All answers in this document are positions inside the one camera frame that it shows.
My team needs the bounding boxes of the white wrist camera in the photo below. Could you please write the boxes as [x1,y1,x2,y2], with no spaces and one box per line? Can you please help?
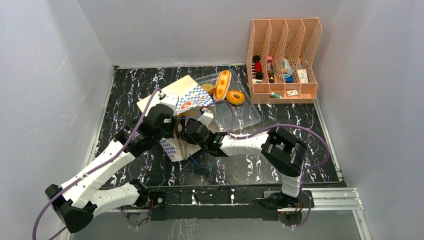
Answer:
[158,92,179,110]
[197,108,214,127]

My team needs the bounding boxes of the green tipped tube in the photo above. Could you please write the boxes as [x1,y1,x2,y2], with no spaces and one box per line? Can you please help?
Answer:
[269,91,284,99]

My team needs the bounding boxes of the brown round fake bread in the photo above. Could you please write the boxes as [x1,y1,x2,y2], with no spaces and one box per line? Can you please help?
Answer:
[201,83,216,95]

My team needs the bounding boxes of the red pink bottle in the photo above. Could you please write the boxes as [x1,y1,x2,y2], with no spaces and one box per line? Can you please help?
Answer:
[266,56,275,84]

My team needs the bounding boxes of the white small box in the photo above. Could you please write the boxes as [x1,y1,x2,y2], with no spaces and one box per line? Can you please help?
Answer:
[296,58,309,84]

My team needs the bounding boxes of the peach desk file organizer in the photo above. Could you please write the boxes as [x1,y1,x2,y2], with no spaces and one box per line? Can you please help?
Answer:
[246,18,323,104]

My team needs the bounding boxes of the clear plastic tray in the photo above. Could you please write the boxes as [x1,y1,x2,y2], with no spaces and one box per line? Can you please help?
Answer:
[209,69,262,133]

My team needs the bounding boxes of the yellow fake bread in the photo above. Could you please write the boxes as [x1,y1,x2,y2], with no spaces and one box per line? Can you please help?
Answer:
[212,70,232,101]

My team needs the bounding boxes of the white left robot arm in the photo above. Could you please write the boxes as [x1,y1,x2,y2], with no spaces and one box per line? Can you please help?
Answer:
[45,102,177,233]

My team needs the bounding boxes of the round yellow fake bun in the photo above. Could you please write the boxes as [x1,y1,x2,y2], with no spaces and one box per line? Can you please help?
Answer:
[225,90,246,106]

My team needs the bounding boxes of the small orange fake bread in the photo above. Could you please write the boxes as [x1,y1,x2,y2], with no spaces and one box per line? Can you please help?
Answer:
[177,109,200,119]

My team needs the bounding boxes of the aluminium front rail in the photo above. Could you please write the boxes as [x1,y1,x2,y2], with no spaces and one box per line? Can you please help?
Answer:
[63,187,365,214]

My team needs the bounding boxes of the red black dumbbell toy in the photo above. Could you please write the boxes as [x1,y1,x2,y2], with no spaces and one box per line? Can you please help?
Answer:
[252,55,263,80]

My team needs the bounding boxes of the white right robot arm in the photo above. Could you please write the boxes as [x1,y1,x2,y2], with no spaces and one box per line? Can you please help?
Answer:
[182,120,308,209]

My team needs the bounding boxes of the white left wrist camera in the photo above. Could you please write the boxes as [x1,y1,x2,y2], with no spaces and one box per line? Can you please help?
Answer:
[158,92,179,110]

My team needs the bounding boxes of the small white card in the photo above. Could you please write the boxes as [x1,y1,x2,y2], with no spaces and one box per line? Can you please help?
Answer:
[286,89,299,97]

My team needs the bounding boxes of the blue tape roll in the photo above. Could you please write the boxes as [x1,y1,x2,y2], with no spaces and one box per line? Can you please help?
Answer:
[281,58,294,83]

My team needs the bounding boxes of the checkered paper bread bag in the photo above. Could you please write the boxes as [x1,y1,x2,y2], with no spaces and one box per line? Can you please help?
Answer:
[149,75,213,162]

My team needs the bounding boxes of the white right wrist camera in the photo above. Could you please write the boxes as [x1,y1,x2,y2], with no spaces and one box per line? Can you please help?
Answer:
[197,108,214,127]

